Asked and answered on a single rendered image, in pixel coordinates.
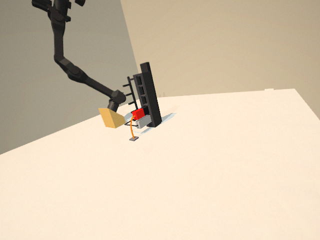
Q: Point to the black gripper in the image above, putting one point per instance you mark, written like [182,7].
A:
[79,2]

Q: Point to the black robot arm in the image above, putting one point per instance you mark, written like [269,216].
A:
[58,17]

